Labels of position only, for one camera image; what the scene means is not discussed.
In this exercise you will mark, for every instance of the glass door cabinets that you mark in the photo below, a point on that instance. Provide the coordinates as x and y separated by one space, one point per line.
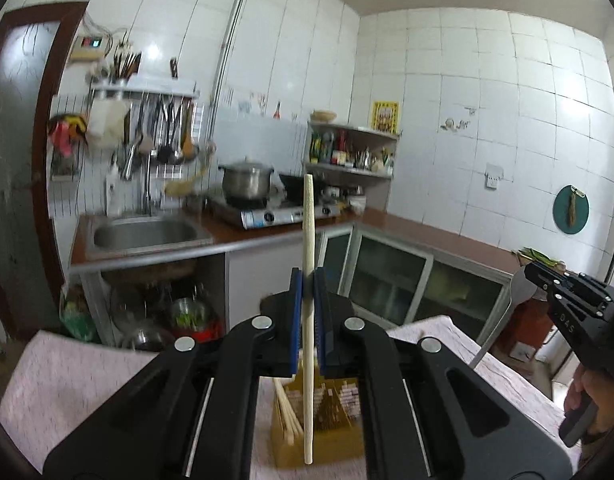
402 280

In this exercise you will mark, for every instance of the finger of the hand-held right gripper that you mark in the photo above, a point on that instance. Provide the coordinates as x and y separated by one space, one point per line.
599 290
547 277

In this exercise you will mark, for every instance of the green round board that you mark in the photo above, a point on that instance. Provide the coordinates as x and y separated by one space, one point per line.
562 210

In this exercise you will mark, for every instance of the red yellow black bag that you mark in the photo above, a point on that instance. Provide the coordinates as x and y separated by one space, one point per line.
69 130

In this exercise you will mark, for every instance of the floral tablecloth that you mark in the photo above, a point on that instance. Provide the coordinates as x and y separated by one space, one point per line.
62 390

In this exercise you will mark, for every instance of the white hanging cloth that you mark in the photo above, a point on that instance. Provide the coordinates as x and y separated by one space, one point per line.
107 122

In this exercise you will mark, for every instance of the metal teapot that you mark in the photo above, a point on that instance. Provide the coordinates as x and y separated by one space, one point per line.
364 159

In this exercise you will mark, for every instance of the tray with green vegetables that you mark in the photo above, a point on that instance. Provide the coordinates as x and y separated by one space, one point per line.
534 256

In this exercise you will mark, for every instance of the white corner shelf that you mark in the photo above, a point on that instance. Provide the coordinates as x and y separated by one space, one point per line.
357 172

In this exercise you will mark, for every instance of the black wok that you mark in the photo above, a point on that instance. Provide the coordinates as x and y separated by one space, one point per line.
292 182

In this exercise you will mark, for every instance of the brown frosted glass door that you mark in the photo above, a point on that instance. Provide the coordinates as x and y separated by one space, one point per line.
17 160

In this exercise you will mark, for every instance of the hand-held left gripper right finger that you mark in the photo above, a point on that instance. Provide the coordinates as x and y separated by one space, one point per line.
323 327

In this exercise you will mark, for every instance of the yellow perforated utensil holder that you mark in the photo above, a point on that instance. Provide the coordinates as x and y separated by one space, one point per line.
332 447

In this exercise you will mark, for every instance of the wooden chopstick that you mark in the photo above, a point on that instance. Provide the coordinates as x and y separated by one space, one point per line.
309 240
283 412
289 412
295 412

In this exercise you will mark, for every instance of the beige electric control box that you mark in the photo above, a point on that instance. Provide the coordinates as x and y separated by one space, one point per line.
89 47

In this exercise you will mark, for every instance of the metal faucet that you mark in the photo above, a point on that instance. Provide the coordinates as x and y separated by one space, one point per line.
146 190

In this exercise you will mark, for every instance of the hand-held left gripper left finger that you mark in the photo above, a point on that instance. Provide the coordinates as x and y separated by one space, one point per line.
297 327

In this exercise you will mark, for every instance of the stack of white bowls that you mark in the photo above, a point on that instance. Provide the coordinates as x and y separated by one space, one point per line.
358 203

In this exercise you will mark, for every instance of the beige bowl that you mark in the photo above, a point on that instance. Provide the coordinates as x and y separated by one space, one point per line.
323 115

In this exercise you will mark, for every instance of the metal wall rack shelf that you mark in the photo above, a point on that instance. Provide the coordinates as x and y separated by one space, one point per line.
147 87

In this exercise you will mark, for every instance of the group of condiment bottles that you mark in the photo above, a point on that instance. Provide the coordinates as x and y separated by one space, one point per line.
332 149

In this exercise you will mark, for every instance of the person's right hand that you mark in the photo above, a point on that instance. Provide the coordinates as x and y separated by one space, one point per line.
604 400

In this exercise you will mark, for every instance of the wall hung knife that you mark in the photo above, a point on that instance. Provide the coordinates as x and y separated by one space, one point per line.
174 67

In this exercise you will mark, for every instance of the row of hanging kitchen utensils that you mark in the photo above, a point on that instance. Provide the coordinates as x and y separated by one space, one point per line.
167 135

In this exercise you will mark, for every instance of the utensil caddy with dark sticks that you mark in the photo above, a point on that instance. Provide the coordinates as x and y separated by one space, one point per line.
124 67

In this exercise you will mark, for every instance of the stainless steel sink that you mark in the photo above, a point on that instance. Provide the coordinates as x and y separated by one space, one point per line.
147 235

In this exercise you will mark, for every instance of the white wall socket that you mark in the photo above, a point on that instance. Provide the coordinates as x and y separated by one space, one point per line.
493 176

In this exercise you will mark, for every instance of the yellow wall poster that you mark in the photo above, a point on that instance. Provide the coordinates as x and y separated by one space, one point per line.
385 117

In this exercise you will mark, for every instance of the yellow cloth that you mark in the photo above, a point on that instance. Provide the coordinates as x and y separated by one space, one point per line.
184 187

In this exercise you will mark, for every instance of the brown kitchen counter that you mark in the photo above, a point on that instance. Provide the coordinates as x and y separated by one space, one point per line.
437 237

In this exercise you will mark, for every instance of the wall sticker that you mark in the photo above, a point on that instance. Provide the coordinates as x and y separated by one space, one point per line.
452 124

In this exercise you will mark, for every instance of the steel pot with lid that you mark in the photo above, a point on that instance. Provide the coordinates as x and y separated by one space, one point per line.
247 182

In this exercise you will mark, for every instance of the red bin with plastic bag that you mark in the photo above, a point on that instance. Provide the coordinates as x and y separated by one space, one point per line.
529 330

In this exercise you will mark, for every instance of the grey wall pipe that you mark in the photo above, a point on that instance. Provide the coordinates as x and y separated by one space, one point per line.
232 35

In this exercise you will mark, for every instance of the white detergent bottle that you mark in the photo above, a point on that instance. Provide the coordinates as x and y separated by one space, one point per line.
113 195

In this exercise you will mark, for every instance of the gas stove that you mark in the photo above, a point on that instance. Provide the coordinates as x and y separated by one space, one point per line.
267 217

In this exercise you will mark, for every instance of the metal bowl with greens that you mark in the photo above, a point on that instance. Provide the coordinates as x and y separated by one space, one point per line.
189 316

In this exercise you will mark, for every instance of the green plastic bag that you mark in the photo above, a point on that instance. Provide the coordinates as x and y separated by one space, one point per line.
79 317

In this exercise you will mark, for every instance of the metal spoon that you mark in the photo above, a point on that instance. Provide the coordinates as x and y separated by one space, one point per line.
519 285

